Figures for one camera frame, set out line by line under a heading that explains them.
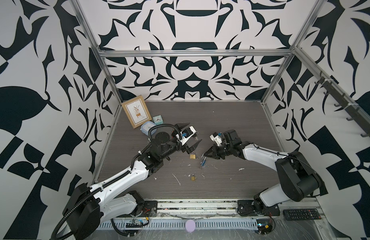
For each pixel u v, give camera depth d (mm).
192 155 919
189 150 664
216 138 837
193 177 846
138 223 701
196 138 991
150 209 737
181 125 672
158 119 1067
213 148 804
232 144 714
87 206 392
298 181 441
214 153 762
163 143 543
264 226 714
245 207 743
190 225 627
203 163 848
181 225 645
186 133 577
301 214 718
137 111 1019
